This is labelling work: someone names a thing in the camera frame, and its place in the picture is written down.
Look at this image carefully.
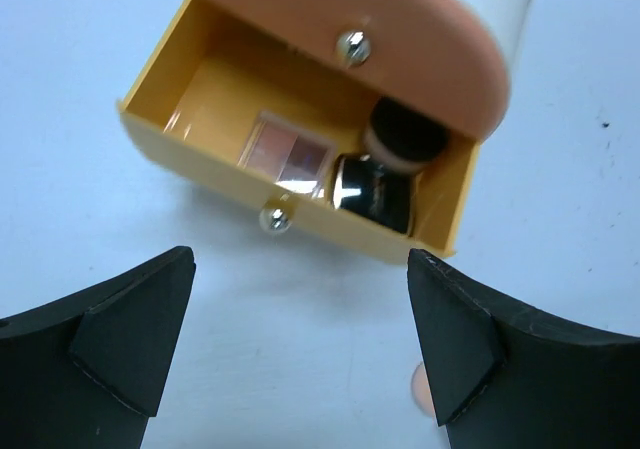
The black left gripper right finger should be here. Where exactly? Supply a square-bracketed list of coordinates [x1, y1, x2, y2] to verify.
[407, 249, 639, 449]

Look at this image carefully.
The round black compact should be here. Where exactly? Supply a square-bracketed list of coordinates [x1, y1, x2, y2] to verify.
[363, 97, 450, 175]

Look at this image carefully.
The black square compact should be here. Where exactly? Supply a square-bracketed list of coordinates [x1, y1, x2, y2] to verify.
[328, 153, 414, 235]

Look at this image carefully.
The pink makeup sponge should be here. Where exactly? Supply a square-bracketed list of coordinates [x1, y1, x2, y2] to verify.
[410, 362, 435, 418]

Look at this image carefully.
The brown eyeshadow palette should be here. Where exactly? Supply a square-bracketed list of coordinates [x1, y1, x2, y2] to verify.
[238, 111, 336, 198]

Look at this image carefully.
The yellow drawer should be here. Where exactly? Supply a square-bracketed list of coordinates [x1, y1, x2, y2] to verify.
[119, 0, 479, 264]

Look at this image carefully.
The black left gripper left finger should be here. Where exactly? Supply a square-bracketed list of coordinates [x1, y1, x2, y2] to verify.
[1, 246, 195, 448]

